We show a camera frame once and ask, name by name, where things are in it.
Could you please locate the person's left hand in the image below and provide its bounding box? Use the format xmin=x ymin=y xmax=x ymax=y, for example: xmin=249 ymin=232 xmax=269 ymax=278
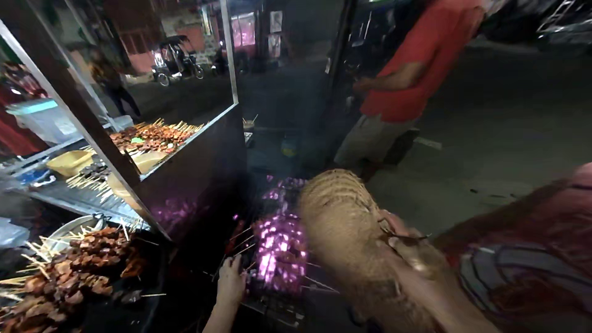
xmin=217 ymin=255 xmax=247 ymax=307

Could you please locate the person's right hand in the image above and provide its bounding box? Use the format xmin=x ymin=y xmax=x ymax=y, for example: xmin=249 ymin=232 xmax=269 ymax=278
xmin=377 ymin=209 xmax=447 ymax=290

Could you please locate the woven straw fan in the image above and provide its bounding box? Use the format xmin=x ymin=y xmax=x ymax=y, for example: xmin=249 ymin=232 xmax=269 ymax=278
xmin=300 ymin=168 xmax=435 ymax=333

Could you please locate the person's right forearm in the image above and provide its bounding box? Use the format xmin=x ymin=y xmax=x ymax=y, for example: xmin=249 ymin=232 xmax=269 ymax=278
xmin=398 ymin=266 xmax=502 ymax=333

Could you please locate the person's left forearm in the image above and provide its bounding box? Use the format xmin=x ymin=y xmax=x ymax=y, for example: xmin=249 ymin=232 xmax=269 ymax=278
xmin=203 ymin=302 xmax=240 ymax=333

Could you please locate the pile of glowing charcoal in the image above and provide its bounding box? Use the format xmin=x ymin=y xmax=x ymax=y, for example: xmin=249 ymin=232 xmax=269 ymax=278
xmin=253 ymin=176 xmax=308 ymax=294

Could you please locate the charcoal grill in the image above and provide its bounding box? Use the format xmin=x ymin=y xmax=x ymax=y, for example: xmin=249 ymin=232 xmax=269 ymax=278
xmin=222 ymin=176 xmax=340 ymax=331

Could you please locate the glass-sided metal food stall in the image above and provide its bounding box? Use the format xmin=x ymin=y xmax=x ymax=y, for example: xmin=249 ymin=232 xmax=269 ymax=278
xmin=0 ymin=0 xmax=248 ymax=264

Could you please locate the single dark meat skewer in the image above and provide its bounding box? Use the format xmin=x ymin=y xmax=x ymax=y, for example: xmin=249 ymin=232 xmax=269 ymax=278
xmin=113 ymin=290 xmax=167 ymax=304

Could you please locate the beige plastic bowl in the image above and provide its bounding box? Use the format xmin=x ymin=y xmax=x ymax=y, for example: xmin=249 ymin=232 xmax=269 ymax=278
xmin=107 ymin=170 xmax=142 ymax=213
xmin=132 ymin=152 xmax=169 ymax=175

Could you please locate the pile of reddish meat skewers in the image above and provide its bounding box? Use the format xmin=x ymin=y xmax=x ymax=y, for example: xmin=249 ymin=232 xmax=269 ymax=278
xmin=109 ymin=118 xmax=204 ymax=155

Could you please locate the pile of grilled meat skewers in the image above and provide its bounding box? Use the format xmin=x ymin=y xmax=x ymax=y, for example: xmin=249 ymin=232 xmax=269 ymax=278
xmin=0 ymin=222 xmax=149 ymax=333

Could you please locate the pile of dark skewers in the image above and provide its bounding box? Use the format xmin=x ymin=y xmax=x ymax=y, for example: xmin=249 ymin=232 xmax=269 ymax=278
xmin=66 ymin=157 xmax=116 ymax=204

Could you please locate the round silver metal pot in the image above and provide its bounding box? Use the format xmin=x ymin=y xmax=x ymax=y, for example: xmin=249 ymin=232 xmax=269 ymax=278
xmin=43 ymin=214 xmax=106 ymax=253

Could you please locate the clear plastic container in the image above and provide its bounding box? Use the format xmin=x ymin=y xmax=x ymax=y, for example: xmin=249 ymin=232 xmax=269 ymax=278
xmin=103 ymin=115 xmax=135 ymax=133

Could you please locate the yellow plastic bowl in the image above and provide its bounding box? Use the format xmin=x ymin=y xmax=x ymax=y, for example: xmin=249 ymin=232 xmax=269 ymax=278
xmin=46 ymin=150 xmax=94 ymax=178

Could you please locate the black tricycle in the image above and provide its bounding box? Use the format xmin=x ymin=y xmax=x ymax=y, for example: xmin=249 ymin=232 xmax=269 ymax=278
xmin=152 ymin=35 xmax=204 ymax=87

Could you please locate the blue plastic item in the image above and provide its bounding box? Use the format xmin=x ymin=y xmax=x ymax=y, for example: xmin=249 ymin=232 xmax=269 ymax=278
xmin=18 ymin=169 xmax=51 ymax=187

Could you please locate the translucent plastic bag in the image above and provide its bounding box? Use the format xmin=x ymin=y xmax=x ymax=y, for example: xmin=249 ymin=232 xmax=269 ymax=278
xmin=0 ymin=216 xmax=31 ymax=249

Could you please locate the white box with teal lid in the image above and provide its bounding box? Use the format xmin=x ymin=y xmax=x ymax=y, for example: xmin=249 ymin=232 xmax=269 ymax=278
xmin=6 ymin=97 xmax=84 ymax=148

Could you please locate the pink lit window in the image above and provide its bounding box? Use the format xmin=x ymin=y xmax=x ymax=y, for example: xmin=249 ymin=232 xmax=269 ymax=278
xmin=232 ymin=13 xmax=256 ymax=48

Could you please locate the parked vehicle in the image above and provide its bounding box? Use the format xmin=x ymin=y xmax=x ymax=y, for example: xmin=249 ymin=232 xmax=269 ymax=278
xmin=536 ymin=0 xmax=592 ymax=51

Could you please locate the dark upright post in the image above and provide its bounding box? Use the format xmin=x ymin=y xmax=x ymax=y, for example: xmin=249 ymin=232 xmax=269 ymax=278
xmin=327 ymin=0 xmax=358 ymax=88

